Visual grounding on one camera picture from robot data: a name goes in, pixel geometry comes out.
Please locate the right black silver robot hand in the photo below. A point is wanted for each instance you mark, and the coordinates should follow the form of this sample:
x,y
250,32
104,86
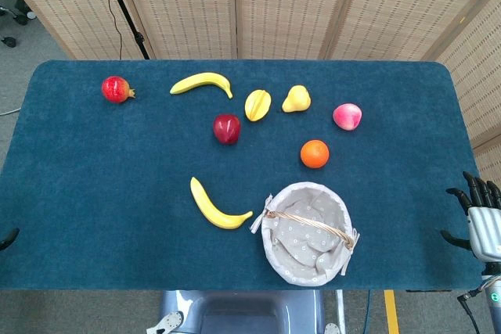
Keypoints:
x,y
484,228

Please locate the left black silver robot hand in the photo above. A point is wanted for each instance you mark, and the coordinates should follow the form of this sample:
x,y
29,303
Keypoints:
x,y
7,239

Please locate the orange fruit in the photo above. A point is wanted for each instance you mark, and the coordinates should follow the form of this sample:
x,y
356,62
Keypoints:
x,y
314,153

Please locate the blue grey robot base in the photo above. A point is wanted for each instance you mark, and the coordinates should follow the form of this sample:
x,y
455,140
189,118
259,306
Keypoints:
x,y
242,312

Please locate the pink peach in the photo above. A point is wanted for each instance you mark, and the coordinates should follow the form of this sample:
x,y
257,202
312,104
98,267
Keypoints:
x,y
347,116

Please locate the wicker basket with cloth liner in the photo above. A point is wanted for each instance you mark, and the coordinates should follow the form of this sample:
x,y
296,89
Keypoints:
x,y
305,248

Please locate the blue table cloth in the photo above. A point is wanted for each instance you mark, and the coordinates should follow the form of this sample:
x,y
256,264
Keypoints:
x,y
117,193

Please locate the yellow floor tape strip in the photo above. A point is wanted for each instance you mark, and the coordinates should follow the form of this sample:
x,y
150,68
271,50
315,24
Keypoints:
x,y
391,312

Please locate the white pole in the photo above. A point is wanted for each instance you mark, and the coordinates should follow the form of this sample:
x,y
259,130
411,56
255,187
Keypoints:
x,y
341,310

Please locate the red pomegranate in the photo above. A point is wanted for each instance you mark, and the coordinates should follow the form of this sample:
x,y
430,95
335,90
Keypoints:
x,y
115,89

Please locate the yellow plastic banana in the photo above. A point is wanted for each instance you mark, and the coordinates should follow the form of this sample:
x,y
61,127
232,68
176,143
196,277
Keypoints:
x,y
213,210
199,81

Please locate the black office chair base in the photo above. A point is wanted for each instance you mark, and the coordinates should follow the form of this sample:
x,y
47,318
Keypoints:
x,y
11,17

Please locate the yellow pear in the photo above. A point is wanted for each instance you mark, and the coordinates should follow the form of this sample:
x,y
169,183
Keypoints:
x,y
296,101

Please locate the dark red apple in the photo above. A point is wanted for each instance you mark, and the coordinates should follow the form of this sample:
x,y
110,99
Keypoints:
x,y
226,128

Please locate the black tripod stand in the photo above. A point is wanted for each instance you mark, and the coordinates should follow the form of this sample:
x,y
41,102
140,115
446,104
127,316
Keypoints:
x,y
127,17

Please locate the yellow starfruit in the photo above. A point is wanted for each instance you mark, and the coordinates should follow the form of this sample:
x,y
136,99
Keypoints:
x,y
257,105

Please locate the bamboo folding screen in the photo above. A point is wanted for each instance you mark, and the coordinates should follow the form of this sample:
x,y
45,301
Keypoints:
x,y
293,5

